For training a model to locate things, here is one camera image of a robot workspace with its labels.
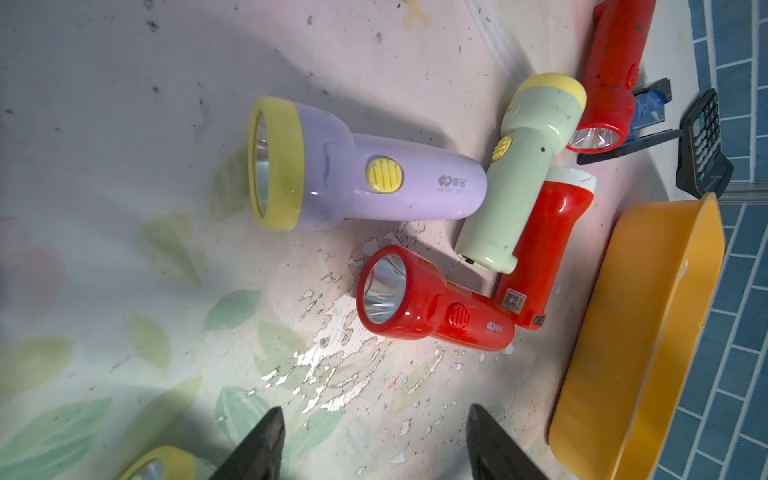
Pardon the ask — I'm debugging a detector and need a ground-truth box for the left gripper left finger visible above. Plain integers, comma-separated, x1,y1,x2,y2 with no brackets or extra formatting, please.
210,407,286,480

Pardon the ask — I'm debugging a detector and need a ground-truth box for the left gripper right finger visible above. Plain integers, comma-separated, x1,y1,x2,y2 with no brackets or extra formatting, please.
466,404,547,480

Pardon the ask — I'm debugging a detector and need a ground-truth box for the purple flashlight far left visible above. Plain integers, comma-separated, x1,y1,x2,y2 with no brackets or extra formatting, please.
119,446,216,480

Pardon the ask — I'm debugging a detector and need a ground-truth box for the purple flashlight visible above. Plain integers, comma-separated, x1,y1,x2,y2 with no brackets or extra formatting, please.
247,96,488,232
119,446,216,480

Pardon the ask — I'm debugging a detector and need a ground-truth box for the red flashlight white rim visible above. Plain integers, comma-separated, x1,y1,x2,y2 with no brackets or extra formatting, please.
494,166,597,331

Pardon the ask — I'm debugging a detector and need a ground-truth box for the red flashlight lying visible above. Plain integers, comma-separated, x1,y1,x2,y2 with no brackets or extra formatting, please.
355,245,515,351

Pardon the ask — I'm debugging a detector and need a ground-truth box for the yellow plastic tray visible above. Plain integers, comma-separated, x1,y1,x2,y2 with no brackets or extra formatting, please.
548,193,725,479

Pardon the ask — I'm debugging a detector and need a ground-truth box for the green flashlight upright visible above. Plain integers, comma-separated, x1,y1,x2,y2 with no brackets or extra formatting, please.
455,73,587,274

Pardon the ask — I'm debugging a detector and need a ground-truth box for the black calculator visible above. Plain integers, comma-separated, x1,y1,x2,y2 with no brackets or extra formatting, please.
676,88,734,198

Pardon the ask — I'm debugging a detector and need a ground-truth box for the blue black stapler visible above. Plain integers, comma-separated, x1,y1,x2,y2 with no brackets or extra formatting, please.
577,78,683,166

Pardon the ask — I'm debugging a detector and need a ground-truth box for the small red flashlight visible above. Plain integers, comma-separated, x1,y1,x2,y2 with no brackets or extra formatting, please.
568,0,656,154

